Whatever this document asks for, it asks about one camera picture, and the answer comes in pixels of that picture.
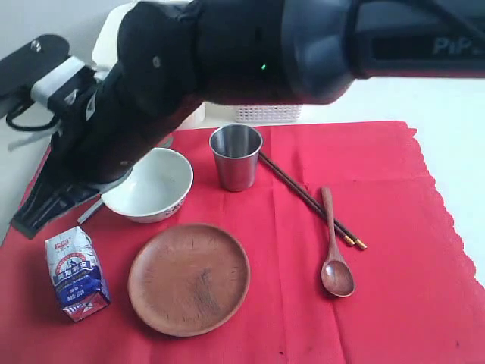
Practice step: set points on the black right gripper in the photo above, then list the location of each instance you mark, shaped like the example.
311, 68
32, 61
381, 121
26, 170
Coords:
124, 118

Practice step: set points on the blue white milk carton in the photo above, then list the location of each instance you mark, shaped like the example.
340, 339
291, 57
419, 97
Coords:
76, 274

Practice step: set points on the wooden spoon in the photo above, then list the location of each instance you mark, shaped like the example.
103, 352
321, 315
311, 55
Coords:
335, 273

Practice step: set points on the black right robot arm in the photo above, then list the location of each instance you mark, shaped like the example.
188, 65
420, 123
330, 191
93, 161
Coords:
173, 56

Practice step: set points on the steel table knife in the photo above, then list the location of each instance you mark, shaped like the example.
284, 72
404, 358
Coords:
165, 143

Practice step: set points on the white enamel bowl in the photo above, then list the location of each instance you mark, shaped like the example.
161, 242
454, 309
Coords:
155, 189

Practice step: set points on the brown wooden plate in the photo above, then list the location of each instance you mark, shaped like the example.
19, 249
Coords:
189, 279

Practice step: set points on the cream plastic bin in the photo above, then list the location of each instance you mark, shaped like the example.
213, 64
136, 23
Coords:
104, 55

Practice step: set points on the steel cup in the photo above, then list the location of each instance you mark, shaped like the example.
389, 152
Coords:
235, 149

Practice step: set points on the white perforated plastic basket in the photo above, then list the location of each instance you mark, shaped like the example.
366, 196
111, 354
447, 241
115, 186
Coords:
267, 113

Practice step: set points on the dark wooden chopstick lower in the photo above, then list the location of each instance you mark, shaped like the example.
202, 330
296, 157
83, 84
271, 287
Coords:
291, 186

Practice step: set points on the dark wooden chopstick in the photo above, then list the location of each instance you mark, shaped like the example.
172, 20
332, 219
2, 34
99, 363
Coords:
291, 186
295, 182

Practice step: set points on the red table cloth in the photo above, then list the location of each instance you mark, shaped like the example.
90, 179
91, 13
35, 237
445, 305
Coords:
416, 298

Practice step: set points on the dark wooden chopstick upper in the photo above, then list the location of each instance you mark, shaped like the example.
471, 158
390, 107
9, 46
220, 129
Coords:
295, 182

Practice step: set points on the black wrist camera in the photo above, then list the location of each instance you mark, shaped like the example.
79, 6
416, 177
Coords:
24, 67

